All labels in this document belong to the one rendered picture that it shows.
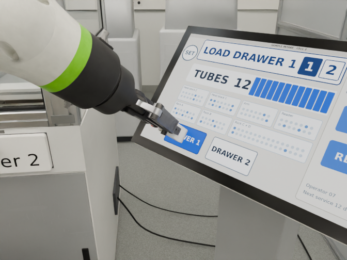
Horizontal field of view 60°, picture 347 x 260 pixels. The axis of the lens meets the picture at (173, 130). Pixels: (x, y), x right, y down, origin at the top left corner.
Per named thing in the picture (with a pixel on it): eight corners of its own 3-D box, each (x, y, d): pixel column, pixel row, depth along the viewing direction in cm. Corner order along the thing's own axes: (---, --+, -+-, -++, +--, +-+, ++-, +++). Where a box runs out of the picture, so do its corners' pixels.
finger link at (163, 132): (132, 87, 47) (138, 89, 46) (171, 115, 55) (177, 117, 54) (121, 110, 46) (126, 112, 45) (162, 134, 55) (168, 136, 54)
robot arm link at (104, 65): (28, 90, 40) (63, 106, 34) (69, 14, 41) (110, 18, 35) (64, 108, 45) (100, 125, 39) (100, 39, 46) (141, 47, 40)
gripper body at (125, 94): (129, 62, 40) (167, 92, 47) (93, 53, 45) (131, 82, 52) (104, 112, 39) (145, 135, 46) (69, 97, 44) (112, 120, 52)
